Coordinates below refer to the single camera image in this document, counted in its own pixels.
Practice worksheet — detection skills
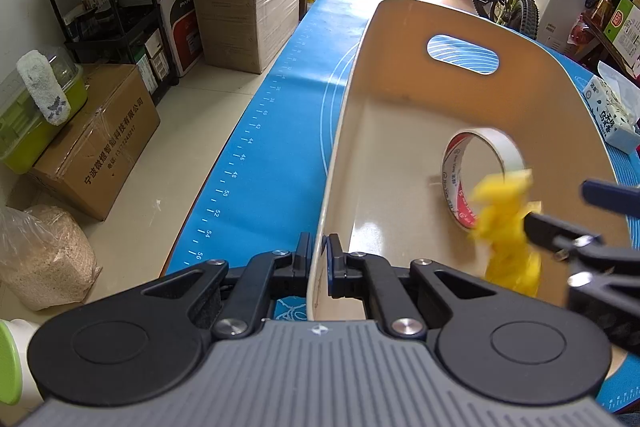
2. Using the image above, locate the green and white carton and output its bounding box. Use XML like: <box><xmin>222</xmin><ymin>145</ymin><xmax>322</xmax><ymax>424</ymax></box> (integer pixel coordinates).
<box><xmin>602</xmin><ymin>0</ymin><xmax>640</xmax><ymax>76</ymax></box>

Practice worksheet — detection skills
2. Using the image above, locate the yellow object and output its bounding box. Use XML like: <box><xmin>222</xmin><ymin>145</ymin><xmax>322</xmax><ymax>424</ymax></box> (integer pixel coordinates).
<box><xmin>470</xmin><ymin>171</ymin><xmax>544</xmax><ymax>299</ymax></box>

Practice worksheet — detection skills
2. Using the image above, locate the blue silicone baking mat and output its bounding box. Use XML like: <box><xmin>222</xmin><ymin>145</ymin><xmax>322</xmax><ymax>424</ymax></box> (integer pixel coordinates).
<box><xmin>165</xmin><ymin>0</ymin><xmax>640</xmax><ymax>414</ymax></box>

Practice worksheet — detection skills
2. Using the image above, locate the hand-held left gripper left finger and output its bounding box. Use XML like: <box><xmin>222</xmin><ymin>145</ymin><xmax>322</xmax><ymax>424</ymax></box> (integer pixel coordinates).
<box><xmin>141</xmin><ymin>232</ymin><xmax>315</xmax><ymax>341</ymax></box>

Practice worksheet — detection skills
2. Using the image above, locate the film-wrapped cardboard box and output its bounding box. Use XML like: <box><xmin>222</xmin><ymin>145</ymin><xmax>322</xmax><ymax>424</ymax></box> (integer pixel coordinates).
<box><xmin>197</xmin><ymin>0</ymin><xmax>307</xmax><ymax>76</ymax></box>

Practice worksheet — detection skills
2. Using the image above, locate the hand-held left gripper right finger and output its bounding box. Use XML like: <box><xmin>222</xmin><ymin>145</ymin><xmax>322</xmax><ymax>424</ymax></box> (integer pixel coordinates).
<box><xmin>324</xmin><ymin>233</ymin><xmax>499</xmax><ymax>341</ymax></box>

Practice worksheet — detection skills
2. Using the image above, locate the amber oil bottle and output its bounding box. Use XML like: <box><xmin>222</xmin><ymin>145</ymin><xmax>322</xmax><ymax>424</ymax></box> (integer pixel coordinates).
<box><xmin>590</xmin><ymin>0</ymin><xmax>617</xmax><ymax>34</ymax></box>

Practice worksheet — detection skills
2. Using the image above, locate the white bottle with green lid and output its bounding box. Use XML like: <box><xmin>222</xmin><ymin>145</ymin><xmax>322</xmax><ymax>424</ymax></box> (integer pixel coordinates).
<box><xmin>0</xmin><ymin>318</ymin><xmax>47</xmax><ymax>409</ymax></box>

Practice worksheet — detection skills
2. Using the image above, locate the white fuzzy cloth roll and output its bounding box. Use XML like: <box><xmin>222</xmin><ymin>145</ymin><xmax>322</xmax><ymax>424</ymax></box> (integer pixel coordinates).
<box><xmin>16</xmin><ymin>49</ymin><xmax>71</xmax><ymax>126</ymax></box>

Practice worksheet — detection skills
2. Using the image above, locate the white adhesive tape roll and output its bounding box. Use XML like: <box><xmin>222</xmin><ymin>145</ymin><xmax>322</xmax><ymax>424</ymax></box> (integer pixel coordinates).
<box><xmin>440</xmin><ymin>128</ymin><xmax>527</xmax><ymax>231</ymax></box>

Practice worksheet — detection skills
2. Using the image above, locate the black and red carton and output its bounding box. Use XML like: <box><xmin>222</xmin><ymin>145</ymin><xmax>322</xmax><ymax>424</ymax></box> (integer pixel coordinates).
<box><xmin>159</xmin><ymin>0</ymin><xmax>205</xmax><ymax>78</ymax></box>

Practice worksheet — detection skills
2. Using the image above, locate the green plastic container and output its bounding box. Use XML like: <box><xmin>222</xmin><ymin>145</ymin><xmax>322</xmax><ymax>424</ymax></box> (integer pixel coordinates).
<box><xmin>0</xmin><ymin>47</ymin><xmax>90</xmax><ymax>176</ymax></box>

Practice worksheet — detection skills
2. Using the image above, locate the patterned tissue pack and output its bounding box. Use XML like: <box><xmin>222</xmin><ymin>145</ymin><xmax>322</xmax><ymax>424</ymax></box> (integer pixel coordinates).
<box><xmin>580</xmin><ymin>61</ymin><xmax>640</xmax><ymax>154</ymax></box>

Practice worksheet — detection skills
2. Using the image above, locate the dark wooden side table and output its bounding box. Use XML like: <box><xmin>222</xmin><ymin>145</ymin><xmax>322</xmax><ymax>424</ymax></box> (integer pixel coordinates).
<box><xmin>579</xmin><ymin>12</ymin><xmax>640</xmax><ymax>80</ymax></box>

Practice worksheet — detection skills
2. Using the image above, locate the taped brown cardboard box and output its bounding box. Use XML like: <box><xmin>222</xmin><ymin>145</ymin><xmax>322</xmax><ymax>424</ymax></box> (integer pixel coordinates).
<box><xmin>27</xmin><ymin>64</ymin><xmax>162</xmax><ymax>222</ymax></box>

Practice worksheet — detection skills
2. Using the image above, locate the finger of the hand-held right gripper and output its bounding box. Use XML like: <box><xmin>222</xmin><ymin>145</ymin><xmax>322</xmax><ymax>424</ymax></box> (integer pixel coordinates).
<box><xmin>581</xmin><ymin>179</ymin><xmax>640</xmax><ymax>214</ymax></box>
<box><xmin>522</xmin><ymin>212</ymin><xmax>640</xmax><ymax>289</ymax></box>

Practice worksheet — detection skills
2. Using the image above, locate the black shelf cart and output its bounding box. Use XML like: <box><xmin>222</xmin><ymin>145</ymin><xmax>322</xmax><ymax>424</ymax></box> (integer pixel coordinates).
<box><xmin>40</xmin><ymin>0</ymin><xmax>181</xmax><ymax>106</ymax></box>

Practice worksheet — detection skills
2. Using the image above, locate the beige plastic storage bin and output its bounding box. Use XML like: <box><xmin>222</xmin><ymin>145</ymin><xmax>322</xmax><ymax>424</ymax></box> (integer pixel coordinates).
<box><xmin>306</xmin><ymin>0</ymin><xmax>634</xmax><ymax>323</ymax></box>

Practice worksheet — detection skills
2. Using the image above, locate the clear bag of sawdust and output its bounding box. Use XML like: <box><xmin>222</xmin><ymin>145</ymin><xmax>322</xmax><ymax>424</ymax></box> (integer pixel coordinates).
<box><xmin>0</xmin><ymin>204</ymin><xmax>102</xmax><ymax>312</ymax></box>

